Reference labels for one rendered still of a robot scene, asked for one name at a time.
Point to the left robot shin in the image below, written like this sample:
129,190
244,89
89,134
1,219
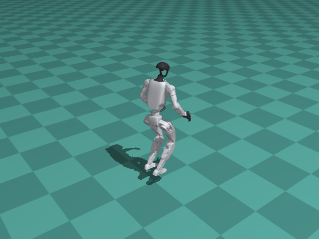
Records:
154,151

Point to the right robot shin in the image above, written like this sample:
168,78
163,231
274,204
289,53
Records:
165,155

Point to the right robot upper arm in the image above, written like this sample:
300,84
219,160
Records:
171,90

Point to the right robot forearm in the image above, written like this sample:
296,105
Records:
181,112

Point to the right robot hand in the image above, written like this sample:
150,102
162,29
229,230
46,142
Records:
188,116

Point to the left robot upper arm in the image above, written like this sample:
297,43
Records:
144,89

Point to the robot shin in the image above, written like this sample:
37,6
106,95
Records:
154,151
165,155

